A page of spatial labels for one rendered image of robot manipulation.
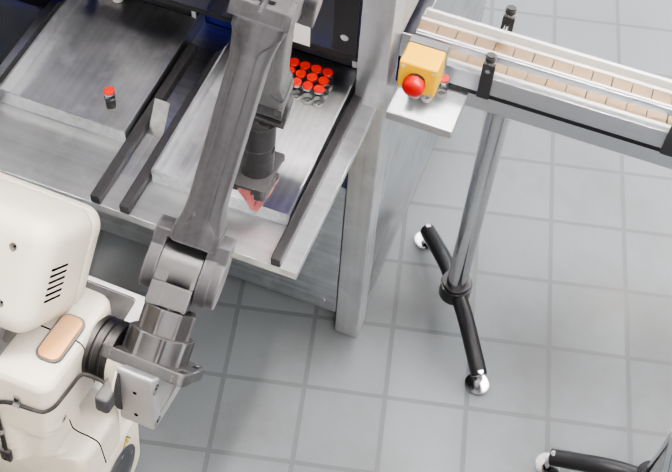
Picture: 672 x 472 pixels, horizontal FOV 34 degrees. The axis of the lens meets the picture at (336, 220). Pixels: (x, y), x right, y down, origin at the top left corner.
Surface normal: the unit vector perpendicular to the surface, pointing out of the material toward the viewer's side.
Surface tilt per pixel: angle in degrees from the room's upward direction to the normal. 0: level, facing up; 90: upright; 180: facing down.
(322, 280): 90
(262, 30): 58
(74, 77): 0
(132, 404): 82
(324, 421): 0
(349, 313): 90
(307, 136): 0
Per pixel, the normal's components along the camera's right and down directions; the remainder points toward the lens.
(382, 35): -0.36, 0.75
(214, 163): -0.12, 0.37
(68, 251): 0.92, 0.33
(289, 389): 0.04, -0.57
